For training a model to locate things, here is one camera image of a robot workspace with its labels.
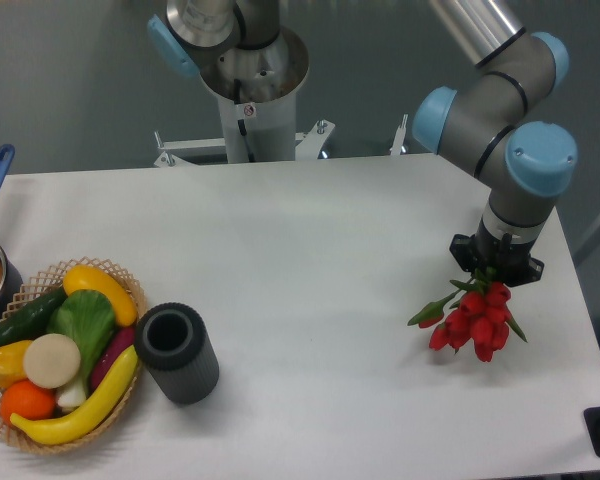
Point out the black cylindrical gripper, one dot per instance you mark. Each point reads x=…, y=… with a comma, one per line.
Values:
x=509, y=262

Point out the red tulip bouquet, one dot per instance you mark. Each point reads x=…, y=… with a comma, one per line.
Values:
x=476, y=313

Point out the grey robot arm, blue caps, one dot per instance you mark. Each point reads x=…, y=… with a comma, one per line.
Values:
x=482, y=131

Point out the dark grey ribbed vase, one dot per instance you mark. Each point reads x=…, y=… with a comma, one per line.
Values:
x=172, y=341

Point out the purple sweet potato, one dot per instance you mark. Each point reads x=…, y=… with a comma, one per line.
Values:
x=119, y=342

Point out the green bok choy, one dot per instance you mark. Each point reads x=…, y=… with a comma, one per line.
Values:
x=87, y=318

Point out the yellow squash upper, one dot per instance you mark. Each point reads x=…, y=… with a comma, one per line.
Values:
x=84, y=277

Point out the long yellow banana squash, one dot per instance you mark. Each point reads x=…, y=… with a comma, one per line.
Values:
x=91, y=413

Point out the woven wicker basket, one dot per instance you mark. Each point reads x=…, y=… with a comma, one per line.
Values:
x=42, y=283

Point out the beige round disc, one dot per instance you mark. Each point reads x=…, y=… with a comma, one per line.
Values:
x=51, y=361

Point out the green cucumber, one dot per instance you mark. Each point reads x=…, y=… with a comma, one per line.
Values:
x=31, y=320

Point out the orange fruit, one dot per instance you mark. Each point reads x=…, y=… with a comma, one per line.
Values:
x=28, y=400

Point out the yellow bell pepper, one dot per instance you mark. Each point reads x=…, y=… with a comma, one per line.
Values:
x=12, y=363

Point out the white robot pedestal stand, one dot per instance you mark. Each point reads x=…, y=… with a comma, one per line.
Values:
x=256, y=92

